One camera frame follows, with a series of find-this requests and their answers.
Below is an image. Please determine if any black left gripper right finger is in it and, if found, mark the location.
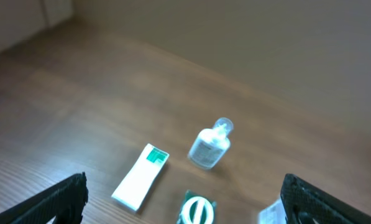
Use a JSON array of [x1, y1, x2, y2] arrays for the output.
[[280, 174, 371, 224]]

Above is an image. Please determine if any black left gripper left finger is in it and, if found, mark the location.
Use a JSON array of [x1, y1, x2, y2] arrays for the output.
[[0, 172, 88, 224]]

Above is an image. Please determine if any white green medicine box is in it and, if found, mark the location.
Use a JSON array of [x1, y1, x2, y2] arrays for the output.
[[111, 144, 170, 213]]

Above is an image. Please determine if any clear plastic container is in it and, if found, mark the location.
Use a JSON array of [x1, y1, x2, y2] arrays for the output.
[[258, 198, 286, 224]]

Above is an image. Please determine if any white lotion bottle clear cap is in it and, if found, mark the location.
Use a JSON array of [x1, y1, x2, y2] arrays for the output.
[[188, 118, 234, 170]]

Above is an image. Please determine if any green Zam-Buk tin box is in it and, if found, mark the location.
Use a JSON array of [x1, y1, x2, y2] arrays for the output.
[[176, 190, 217, 224]]

